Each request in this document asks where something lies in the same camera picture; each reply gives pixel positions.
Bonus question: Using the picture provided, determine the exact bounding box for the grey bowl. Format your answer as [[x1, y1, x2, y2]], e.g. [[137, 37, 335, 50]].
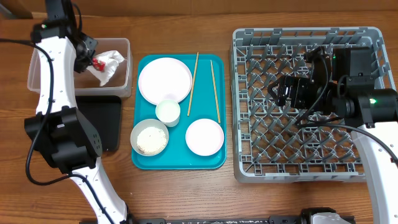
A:
[[130, 119, 169, 156]]

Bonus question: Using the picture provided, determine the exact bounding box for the wooden chopstick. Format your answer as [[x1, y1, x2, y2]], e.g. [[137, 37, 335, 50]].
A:
[[187, 52, 199, 116], [210, 60, 221, 124]]

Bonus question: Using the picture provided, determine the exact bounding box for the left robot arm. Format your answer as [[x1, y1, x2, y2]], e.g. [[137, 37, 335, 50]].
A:
[[24, 0, 133, 223]]

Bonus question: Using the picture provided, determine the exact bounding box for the white cup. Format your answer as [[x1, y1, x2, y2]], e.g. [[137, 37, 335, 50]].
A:
[[155, 100, 181, 127]]

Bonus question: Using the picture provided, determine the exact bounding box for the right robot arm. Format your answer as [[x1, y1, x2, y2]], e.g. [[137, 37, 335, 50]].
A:
[[267, 47, 397, 223]]

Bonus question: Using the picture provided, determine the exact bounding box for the left wooden chopstick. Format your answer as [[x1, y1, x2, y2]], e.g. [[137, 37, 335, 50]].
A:
[[187, 52, 199, 116]]

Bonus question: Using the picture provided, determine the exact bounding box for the cooked white rice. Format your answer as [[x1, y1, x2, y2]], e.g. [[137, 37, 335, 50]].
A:
[[137, 127, 168, 156]]

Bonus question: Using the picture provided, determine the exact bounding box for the white napkin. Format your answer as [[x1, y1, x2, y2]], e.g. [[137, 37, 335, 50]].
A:
[[87, 50, 125, 86]]

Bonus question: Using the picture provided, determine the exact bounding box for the grey dishwasher rack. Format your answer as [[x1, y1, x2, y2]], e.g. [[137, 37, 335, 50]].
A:
[[231, 27, 395, 183]]

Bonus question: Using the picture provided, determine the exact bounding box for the black waste tray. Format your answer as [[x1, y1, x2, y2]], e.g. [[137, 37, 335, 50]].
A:
[[76, 95, 122, 152]]

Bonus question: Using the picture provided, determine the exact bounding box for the clear plastic waste bin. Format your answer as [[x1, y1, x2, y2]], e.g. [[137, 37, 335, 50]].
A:
[[27, 37, 134, 98]]

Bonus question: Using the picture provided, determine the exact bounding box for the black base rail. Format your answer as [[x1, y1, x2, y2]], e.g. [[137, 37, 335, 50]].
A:
[[133, 215, 301, 224]]

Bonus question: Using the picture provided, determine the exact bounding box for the teal serving tray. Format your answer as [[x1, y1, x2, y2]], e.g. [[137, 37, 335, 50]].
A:
[[131, 54, 227, 170]]

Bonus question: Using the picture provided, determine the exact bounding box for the large white plate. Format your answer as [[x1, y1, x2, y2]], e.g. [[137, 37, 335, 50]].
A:
[[138, 57, 192, 105]]

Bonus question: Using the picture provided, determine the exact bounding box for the right wooden chopstick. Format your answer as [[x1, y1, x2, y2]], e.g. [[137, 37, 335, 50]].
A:
[[210, 60, 221, 124]]

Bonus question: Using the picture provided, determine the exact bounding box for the red snack wrapper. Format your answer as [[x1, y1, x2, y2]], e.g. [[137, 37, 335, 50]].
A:
[[92, 58, 106, 72]]

